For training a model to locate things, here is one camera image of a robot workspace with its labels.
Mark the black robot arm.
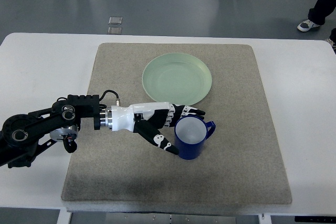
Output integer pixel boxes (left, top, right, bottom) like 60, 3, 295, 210
1, 90, 116, 168

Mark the shoe at right edge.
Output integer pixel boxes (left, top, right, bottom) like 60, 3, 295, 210
325, 28, 336, 52

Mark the grey felt mat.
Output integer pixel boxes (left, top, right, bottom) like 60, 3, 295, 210
61, 43, 292, 212

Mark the lower metal floor plate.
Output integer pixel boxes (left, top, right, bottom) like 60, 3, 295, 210
108, 27, 122, 35

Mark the light green plate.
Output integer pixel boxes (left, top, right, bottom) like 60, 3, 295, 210
142, 53, 212, 105

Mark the metal floor plate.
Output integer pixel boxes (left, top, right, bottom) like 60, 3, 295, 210
108, 16, 123, 25
108, 27, 122, 35

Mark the blue mug white inside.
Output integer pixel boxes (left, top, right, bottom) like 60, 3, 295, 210
174, 115, 216, 160

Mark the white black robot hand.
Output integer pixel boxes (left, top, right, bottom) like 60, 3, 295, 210
101, 102, 205, 155

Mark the upper metal floor plate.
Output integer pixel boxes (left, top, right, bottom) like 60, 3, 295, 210
108, 16, 123, 25

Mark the person white grey sneaker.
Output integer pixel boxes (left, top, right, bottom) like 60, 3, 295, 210
297, 0, 336, 33

